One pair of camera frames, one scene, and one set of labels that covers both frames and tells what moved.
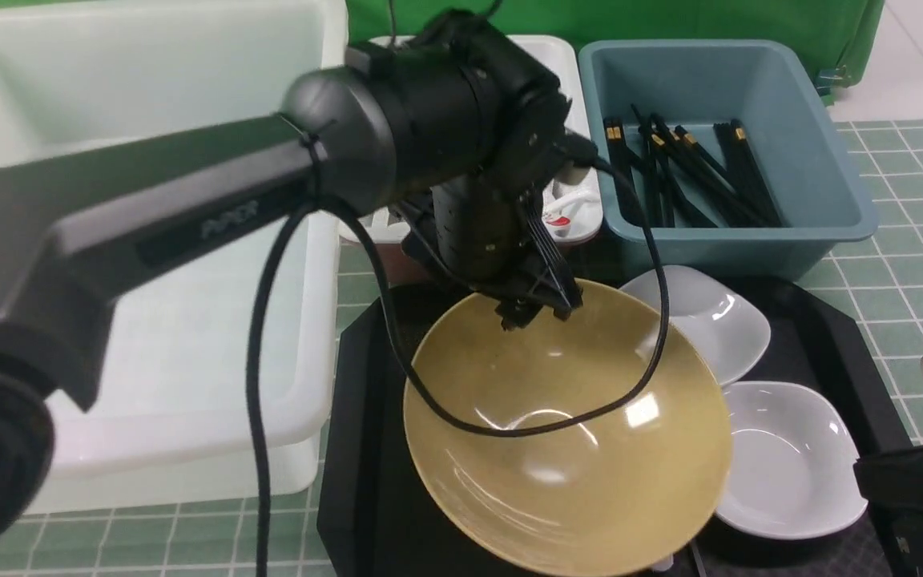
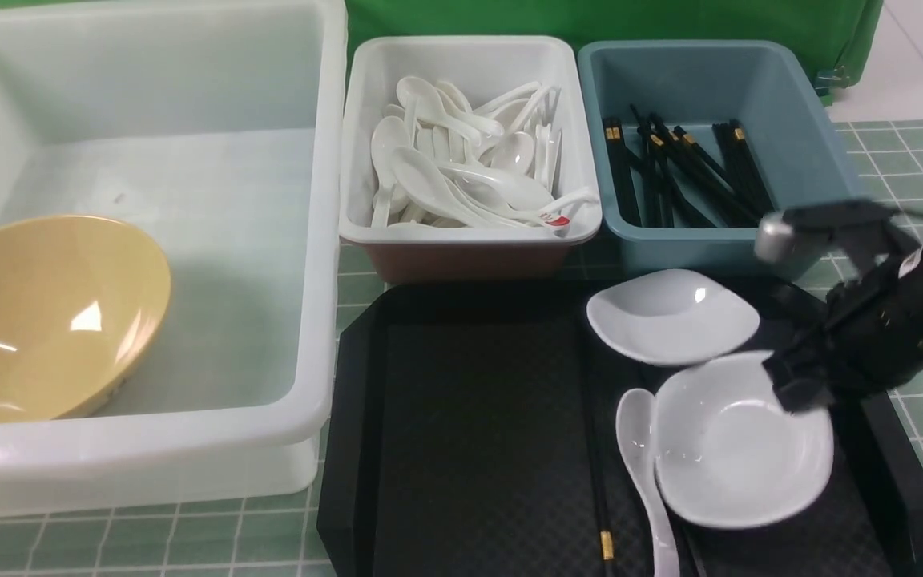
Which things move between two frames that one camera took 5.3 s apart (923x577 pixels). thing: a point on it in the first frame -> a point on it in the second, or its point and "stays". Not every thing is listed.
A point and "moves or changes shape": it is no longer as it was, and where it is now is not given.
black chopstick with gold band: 699,562 -> 606,536
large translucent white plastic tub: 168,430 stays
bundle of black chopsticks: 668,163 stays
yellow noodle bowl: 613,497 moves or changes shape
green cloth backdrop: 842,35 stays
